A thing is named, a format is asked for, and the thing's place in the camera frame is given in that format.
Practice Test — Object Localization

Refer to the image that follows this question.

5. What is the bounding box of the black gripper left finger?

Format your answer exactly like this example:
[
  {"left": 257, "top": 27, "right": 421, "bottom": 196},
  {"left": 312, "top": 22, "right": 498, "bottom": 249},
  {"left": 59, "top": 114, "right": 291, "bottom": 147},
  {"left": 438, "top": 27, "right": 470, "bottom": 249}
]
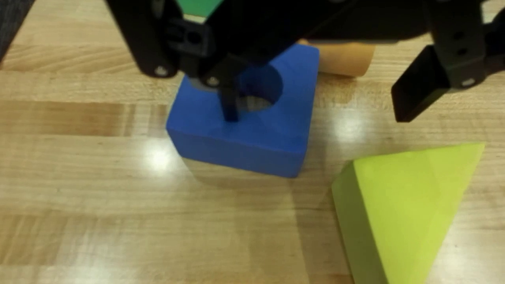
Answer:
[{"left": 216, "top": 52, "right": 247, "bottom": 122}]

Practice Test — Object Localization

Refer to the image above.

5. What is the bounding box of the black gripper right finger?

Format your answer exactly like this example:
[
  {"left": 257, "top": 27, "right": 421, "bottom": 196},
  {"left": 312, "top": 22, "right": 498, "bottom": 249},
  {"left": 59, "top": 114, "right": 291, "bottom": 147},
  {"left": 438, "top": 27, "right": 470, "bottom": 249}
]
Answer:
[{"left": 391, "top": 46, "right": 449, "bottom": 123}]

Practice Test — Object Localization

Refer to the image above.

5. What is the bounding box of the blue foam block with hole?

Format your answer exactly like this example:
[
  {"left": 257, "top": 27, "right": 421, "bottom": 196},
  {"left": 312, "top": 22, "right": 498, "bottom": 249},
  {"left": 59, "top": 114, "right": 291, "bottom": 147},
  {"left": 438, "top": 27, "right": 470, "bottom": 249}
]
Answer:
[{"left": 165, "top": 44, "right": 318, "bottom": 177}]

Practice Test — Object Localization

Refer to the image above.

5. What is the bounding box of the large green foam arch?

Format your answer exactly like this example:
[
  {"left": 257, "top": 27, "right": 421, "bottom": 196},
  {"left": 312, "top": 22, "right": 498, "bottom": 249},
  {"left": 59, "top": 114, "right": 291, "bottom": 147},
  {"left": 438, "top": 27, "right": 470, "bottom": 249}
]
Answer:
[{"left": 176, "top": 0, "right": 222, "bottom": 17}]

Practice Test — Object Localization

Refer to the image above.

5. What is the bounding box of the light orange foam cylinder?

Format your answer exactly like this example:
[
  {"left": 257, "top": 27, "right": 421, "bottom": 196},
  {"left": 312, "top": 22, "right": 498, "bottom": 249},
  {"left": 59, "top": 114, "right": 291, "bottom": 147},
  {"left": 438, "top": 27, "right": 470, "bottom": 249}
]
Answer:
[{"left": 307, "top": 41, "right": 375, "bottom": 77}]

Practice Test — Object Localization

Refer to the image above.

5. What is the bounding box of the yellow-green foam wedge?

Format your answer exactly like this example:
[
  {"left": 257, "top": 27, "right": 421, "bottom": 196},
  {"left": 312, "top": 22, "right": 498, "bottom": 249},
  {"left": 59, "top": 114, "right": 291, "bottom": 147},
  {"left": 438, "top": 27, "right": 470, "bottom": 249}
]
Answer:
[{"left": 331, "top": 142, "right": 484, "bottom": 284}]

